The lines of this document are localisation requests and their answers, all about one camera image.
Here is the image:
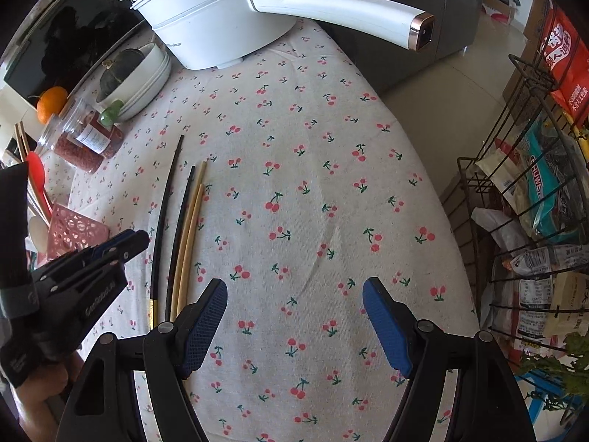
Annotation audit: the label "cardboard box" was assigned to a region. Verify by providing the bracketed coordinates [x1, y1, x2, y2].
[482, 0, 523, 26]

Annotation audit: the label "small labelled spice jar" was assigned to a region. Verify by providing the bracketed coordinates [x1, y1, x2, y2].
[62, 97, 126, 159]

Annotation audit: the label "green squash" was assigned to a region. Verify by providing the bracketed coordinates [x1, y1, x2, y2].
[99, 48, 143, 97]

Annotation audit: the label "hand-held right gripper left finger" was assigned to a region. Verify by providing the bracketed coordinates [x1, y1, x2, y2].
[55, 277, 229, 442]

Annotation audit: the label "person's left hand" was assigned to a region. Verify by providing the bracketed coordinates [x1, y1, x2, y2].
[18, 354, 81, 424]

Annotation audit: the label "tall jar of red berries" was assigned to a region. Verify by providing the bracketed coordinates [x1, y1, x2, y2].
[36, 115, 104, 176]

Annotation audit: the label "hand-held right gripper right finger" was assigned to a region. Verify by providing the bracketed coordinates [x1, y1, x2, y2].
[361, 277, 537, 442]

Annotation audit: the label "red snack packet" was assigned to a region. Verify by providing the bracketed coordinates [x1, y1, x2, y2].
[536, 7, 589, 127]

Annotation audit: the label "white plastic packet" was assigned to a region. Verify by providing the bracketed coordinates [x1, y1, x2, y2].
[474, 140, 530, 203]

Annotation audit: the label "black wire rack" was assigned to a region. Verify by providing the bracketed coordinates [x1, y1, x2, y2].
[439, 53, 589, 378]

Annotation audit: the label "green leafy herbs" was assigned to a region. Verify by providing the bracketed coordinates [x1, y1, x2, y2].
[518, 331, 589, 413]

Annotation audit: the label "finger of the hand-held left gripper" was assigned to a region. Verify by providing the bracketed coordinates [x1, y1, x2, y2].
[89, 231, 140, 259]
[110, 232, 151, 266]

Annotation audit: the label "orange fruit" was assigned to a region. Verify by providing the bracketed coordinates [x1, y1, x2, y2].
[36, 86, 70, 125]

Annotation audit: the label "wooden chopstick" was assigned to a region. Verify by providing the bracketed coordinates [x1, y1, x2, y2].
[14, 124, 28, 164]
[169, 161, 208, 323]
[177, 184, 204, 309]
[18, 120, 34, 156]

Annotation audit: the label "red plastic spoon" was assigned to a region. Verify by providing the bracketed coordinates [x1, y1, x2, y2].
[25, 152, 53, 222]

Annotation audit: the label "teal snack packet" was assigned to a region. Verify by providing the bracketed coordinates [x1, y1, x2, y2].
[520, 120, 589, 245]

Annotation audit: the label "small green handle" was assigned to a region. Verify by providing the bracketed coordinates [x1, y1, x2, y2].
[99, 100, 124, 129]

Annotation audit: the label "white printed bag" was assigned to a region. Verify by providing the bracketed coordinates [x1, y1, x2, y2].
[490, 244, 589, 346]

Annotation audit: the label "white electric cooking pot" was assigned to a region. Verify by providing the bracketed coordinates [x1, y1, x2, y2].
[131, 0, 435, 71]

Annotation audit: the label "white bowl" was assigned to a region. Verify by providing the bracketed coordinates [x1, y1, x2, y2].
[94, 41, 172, 123]

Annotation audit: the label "pink perforated utensil holder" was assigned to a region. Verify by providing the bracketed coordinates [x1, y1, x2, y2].
[46, 203, 111, 259]

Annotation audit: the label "white plastic spoon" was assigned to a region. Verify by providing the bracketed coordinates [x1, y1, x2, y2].
[28, 216, 50, 254]

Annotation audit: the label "grey refrigerator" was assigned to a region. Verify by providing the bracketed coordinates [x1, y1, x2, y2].
[294, 0, 491, 97]

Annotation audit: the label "black microwave oven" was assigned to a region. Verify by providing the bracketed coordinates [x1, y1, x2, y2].
[2, 0, 148, 109]

